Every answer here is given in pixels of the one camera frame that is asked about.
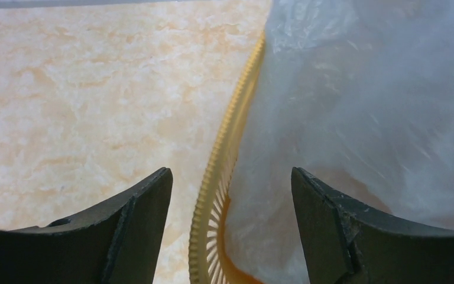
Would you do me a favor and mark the light blue plastic trash bag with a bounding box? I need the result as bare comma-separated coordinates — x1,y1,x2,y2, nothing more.
225,1,454,283

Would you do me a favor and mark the yellow slatted trash bin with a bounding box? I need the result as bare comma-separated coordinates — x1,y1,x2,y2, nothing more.
188,30,393,284

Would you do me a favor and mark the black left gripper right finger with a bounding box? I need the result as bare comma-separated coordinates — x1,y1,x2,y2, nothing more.
291,167,454,283

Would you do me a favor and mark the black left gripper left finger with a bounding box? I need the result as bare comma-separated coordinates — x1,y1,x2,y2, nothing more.
0,167,173,283

